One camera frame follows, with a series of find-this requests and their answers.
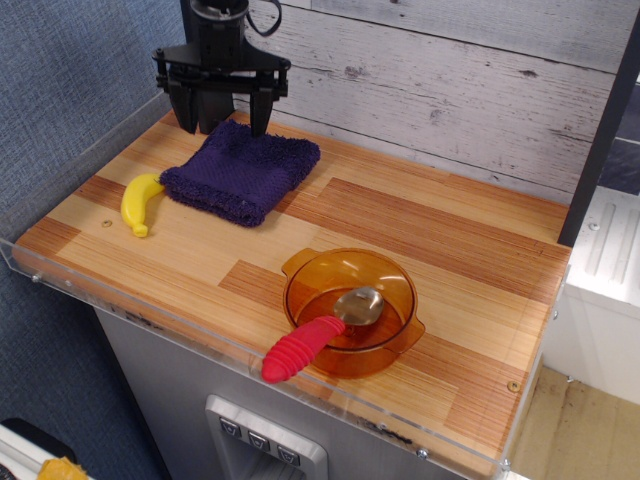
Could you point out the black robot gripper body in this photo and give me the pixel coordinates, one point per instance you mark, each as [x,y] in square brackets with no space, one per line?
[217,56]

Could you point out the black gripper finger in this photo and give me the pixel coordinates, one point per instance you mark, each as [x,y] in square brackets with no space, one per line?
[261,104]
[184,103]

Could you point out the purple blue terry cloth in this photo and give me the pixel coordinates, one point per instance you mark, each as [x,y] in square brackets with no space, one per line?
[239,177]

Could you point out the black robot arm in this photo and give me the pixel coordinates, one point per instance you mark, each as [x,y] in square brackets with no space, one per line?
[220,6]

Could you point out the yellow toy banana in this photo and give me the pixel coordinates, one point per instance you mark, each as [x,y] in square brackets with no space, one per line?
[137,194]

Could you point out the orange transparent plastic bowl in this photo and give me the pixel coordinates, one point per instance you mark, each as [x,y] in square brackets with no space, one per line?
[316,280]

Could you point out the clear acrylic table guard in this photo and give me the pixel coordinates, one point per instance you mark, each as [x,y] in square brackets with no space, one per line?
[462,181]

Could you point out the grey metal cabinet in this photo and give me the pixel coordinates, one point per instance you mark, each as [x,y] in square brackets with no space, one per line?
[171,383]

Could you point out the silver button control panel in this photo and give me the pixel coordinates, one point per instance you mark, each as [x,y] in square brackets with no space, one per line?
[250,446]

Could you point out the black yellow object bottom left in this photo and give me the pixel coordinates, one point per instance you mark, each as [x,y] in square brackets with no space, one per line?
[28,452]

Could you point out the white ribbed side unit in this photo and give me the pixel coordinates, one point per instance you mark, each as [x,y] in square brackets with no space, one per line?
[593,333]

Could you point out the red handled metal spoon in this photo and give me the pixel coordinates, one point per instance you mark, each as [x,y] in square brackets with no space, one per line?
[292,353]

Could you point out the black right vertical post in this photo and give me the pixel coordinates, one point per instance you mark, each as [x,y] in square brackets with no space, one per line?
[613,112]

